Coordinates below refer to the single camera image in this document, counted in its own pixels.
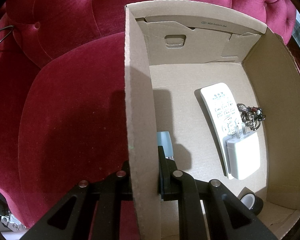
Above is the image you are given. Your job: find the white and teal tube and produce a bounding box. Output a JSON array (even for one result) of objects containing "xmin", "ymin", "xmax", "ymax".
[{"xmin": 157, "ymin": 131, "xmax": 174, "ymax": 160}]

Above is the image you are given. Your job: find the metal keychain with charms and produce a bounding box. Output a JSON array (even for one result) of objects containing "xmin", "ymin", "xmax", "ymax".
[{"xmin": 237, "ymin": 103, "xmax": 266, "ymax": 131}]

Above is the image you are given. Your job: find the black cable on armrest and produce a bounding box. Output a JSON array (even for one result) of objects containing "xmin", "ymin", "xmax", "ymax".
[{"xmin": 0, "ymin": 25, "xmax": 16, "ymax": 52}]

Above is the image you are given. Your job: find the white remote control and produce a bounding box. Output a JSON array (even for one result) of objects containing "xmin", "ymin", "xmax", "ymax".
[{"xmin": 200, "ymin": 82, "xmax": 242, "ymax": 180}]

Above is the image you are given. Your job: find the cardboard box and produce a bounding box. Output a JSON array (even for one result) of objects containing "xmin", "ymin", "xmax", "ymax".
[{"xmin": 125, "ymin": 0, "xmax": 300, "ymax": 239}]

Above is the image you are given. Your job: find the large white charger plug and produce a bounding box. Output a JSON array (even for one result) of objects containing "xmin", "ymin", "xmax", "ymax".
[{"xmin": 226, "ymin": 125, "xmax": 261, "ymax": 180}]

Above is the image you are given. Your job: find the red velvet tufted armchair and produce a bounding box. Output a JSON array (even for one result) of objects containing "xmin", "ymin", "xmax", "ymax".
[{"xmin": 0, "ymin": 0, "xmax": 296, "ymax": 239}]

